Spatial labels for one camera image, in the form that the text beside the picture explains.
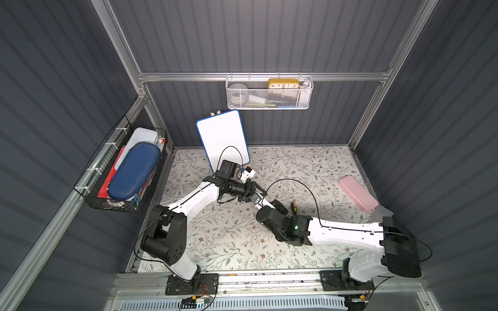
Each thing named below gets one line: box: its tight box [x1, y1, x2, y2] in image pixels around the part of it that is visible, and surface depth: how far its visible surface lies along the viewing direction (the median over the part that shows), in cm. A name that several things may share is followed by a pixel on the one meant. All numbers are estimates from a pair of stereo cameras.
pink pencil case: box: [338, 174, 379, 212], surface depth 99 cm
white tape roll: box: [228, 82, 249, 105], surface depth 88 cm
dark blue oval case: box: [107, 141, 162, 200], surface depth 68 cm
